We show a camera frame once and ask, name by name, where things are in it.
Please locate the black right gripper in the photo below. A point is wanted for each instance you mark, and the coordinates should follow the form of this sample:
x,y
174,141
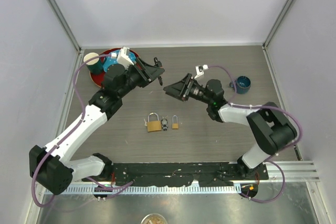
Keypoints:
x,y
181,90

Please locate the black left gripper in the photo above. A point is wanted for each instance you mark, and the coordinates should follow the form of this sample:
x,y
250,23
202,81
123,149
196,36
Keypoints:
x,y
148,72

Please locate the orange black padlock with keys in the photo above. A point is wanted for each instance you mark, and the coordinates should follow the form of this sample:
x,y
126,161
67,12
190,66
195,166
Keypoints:
x,y
158,64

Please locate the keys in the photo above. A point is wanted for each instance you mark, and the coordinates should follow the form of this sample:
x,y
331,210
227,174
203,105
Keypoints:
x,y
164,123

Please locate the small brass long-shackle padlock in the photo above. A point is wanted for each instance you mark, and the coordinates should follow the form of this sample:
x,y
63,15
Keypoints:
x,y
175,124

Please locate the large brass padlock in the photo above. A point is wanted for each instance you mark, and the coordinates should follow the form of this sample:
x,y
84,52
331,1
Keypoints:
x,y
153,123

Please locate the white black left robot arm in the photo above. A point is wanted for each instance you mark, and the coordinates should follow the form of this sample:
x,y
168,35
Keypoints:
x,y
117,83

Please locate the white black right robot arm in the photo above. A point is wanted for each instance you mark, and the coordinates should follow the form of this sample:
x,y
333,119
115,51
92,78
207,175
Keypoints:
x,y
270,127

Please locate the blue dotted plate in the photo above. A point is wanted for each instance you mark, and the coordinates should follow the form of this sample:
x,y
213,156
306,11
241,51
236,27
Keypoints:
x,y
122,56

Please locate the red round tray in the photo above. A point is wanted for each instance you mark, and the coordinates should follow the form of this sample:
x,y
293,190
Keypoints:
x,y
98,78

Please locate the dark green mug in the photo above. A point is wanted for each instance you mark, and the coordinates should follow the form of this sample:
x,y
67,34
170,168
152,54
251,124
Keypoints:
x,y
93,63

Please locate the dark blue cup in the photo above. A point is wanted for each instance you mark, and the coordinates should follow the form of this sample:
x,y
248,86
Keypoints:
x,y
242,84

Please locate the round metal object bottom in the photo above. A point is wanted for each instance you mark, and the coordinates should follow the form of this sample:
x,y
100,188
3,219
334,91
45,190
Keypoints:
x,y
154,219

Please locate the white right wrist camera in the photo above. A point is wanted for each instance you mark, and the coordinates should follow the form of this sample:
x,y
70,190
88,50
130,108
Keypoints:
x,y
200,69

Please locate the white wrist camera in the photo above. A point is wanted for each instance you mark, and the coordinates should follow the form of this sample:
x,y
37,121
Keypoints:
x,y
122,57
200,69

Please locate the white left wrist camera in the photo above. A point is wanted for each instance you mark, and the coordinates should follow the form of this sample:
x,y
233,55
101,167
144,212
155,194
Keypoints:
x,y
122,57

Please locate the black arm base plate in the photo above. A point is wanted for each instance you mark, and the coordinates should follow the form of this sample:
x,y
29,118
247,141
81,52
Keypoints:
x,y
207,174

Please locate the slotted blue-white cable duct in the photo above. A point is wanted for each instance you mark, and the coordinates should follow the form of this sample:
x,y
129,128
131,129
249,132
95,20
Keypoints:
x,y
90,188

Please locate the aluminium frame rail front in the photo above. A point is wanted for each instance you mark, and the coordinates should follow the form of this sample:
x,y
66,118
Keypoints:
x,y
296,171

